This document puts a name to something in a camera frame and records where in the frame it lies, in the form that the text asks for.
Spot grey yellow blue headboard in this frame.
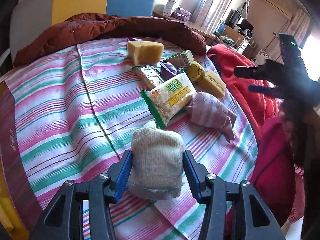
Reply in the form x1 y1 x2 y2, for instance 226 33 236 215
9 0 154 59

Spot yellow sock bundle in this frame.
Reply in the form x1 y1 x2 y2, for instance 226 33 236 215
184 61 205 83

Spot green white tea box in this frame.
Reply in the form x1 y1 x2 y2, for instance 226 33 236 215
163 50 194 68

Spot pink striped sock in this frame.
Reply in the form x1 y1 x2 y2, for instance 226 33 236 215
185 92 236 141

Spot red fleece blanket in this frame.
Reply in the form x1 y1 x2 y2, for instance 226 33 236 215
207 44 279 141

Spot purple snack packet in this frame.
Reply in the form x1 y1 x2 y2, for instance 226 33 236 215
127 37 143 42
159 61 180 81

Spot maroon gold gift box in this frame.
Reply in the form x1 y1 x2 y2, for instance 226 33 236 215
1 81 42 239

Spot cream sock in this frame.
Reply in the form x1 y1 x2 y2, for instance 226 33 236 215
129 127 185 200

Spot large yellow sponge block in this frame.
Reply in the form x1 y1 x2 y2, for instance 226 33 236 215
127 41 164 66

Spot green rice snack bag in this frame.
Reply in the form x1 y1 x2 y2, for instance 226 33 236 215
140 72 197 129

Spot wooden desk with clutter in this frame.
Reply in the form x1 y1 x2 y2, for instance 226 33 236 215
152 0 258 58

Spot yellow sponge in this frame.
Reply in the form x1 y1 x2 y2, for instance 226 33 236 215
198 70 226 99

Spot dark red garment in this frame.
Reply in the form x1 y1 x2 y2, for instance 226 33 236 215
249 116 305 226

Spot cracker packet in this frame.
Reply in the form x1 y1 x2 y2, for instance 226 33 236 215
131 65 164 90

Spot maroon puffer jacket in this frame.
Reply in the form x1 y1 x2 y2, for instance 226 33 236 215
13 13 206 67

